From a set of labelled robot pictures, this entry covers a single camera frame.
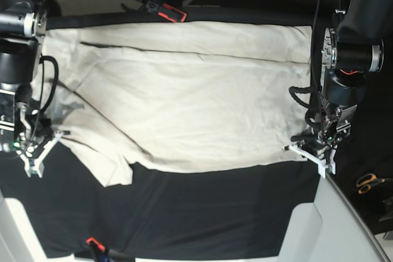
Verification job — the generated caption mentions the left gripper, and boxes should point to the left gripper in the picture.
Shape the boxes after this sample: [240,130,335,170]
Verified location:
[283,105,357,167]

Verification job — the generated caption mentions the black table cloth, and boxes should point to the black table cloth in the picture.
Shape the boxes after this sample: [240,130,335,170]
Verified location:
[1,25,325,260]

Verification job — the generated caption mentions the white T-shirt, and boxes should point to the white T-shirt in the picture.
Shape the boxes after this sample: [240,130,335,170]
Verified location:
[43,21,312,187]

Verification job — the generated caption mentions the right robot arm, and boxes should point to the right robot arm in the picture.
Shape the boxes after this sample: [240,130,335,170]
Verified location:
[1,0,61,162]

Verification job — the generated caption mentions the white table frame right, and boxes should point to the white table frame right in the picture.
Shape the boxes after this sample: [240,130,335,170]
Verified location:
[278,177,390,262]

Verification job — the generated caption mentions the orange handled scissors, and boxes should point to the orange handled scissors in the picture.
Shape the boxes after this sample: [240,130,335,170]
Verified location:
[356,173,392,195]

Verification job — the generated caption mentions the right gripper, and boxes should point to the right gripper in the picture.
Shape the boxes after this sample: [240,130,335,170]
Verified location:
[12,117,70,160]

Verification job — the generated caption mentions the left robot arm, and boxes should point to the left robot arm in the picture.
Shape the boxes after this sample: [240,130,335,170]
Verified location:
[285,0,392,176]

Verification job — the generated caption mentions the orange clamp bottom edge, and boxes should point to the orange clamp bottom edge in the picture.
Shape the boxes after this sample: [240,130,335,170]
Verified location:
[86,237,106,252]

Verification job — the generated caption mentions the blue orange clamp tool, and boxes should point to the blue orange clamp tool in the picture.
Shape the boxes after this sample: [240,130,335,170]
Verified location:
[134,0,187,23]

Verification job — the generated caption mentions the white table frame left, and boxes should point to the white table frame left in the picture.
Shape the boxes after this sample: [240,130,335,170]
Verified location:
[1,196,75,262]

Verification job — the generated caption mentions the white table frame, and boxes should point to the white table frame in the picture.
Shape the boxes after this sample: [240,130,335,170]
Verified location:
[1,196,75,262]
[278,177,390,262]

